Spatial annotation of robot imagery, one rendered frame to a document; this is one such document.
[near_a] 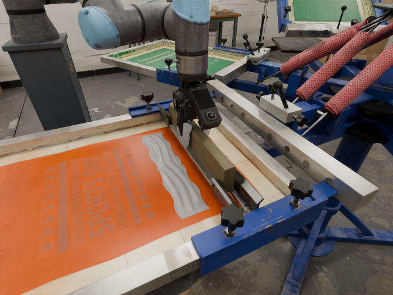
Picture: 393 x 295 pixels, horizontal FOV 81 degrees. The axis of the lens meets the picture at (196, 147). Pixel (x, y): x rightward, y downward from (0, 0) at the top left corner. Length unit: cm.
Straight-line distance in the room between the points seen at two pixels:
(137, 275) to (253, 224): 23
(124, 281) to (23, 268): 21
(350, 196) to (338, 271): 119
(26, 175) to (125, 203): 31
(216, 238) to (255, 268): 113
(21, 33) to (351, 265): 197
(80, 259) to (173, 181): 26
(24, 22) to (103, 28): 57
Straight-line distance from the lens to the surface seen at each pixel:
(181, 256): 45
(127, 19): 53
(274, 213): 51
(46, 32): 106
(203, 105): 54
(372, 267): 186
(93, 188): 65
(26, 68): 107
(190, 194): 58
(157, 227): 53
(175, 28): 53
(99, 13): 52
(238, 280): 153
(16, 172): 81
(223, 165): 50
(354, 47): 101
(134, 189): 61
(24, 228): 64
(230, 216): 41
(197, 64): 53
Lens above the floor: 139
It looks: 37 degrees down
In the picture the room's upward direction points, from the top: straight up
